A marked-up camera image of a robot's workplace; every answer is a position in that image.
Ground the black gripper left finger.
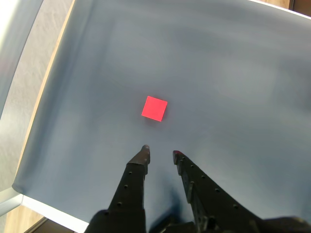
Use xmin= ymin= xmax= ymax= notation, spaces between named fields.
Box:
xmin=84 ymin=144 xmax=151 ymax=233

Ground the grey table mat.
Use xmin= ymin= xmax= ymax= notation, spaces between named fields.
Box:
xmin=11 ymin=0 xmax=311 ymax=233

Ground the silver metal frame rail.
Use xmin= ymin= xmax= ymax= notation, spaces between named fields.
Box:
xmin=0 ymin=0 xmax=44 ymax=217

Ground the red cube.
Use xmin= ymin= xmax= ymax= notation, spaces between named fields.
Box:
xmin=141 ymin=95 xmax=169 ymax=122

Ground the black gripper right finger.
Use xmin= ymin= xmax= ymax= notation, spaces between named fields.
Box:
xmin=172 ymin=150 xmax=270 ymax=233

